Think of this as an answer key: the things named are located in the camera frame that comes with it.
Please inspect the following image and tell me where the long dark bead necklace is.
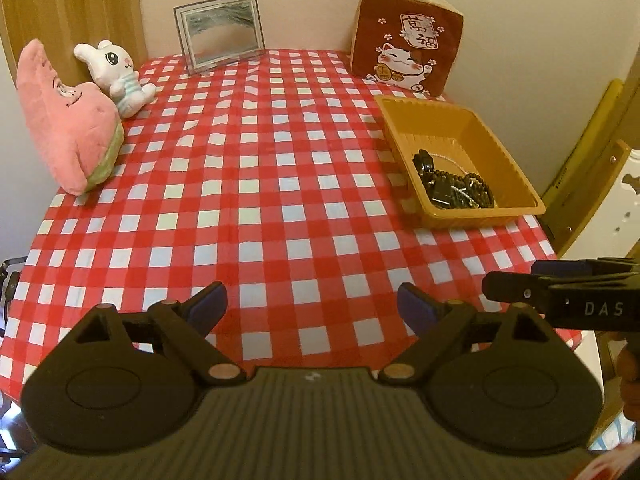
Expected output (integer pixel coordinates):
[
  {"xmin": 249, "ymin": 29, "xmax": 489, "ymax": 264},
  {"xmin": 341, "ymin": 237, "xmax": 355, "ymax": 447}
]
[{"xmin": 412, "ymin": 148, "xmax": 497, "ymax": 210}]

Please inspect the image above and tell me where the yellow plastic tray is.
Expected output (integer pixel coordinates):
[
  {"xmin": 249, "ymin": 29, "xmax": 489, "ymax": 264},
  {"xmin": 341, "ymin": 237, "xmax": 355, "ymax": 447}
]
[{"xmin": 375, "ymin": 96, "xmax": 546, "ymax": 229}]

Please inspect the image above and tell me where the white pearl necklace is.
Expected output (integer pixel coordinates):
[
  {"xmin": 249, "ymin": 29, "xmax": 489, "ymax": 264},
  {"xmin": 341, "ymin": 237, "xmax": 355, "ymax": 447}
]
[{"xmin": 424, "ymin": 152, "xmax": 482, "ymax": 196}]

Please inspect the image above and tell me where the person's right hand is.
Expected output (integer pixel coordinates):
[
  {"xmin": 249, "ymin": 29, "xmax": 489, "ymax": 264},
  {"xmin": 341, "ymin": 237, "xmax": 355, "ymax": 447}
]
[{"xmin": 616, "ymin": 346, "xmax": 640, "ymax": 424}]

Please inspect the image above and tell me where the red white checkered tablecloth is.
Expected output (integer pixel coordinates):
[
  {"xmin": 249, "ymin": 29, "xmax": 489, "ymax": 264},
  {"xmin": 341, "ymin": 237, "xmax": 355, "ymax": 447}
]
[{"xmin": 1, "ymin": 50, "xmax": 553, "ymax": 396}]

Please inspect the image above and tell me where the pink starfish plush toy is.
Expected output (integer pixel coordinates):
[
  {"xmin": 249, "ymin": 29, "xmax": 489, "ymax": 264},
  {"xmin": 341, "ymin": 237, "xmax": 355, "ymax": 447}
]
[{"xmin": 15, "ymin": 39, "xmax": 125, "ymax": 196}]

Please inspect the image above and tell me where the white bunny plush toy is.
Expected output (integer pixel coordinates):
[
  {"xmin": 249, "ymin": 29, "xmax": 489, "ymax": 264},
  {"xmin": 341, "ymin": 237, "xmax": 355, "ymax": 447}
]
[{"xmin": 73, "ymin": 40, "xmax": 156, "ymax": 119}]

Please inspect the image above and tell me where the red lucky cat cushion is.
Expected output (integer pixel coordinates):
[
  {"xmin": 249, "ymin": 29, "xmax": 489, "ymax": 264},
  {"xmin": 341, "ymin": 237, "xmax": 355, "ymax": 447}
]
[{"xmin": 349, "ymin": 0, "xmax": 464, "ymax": 98}]

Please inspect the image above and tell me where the silver framed sand picture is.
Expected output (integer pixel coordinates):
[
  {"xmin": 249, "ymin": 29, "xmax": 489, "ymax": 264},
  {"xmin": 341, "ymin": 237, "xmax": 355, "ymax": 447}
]
[{"xmin": 174, "ymin": 0, "xmax": 265, "ymax": 75}]

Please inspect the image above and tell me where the wooden chair frame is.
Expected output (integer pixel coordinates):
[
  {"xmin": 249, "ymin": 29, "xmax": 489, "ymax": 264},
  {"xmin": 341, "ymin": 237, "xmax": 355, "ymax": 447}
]
[{"xmin": 540, "ymin": 61, "xmax": 639, "ymax": 259}]

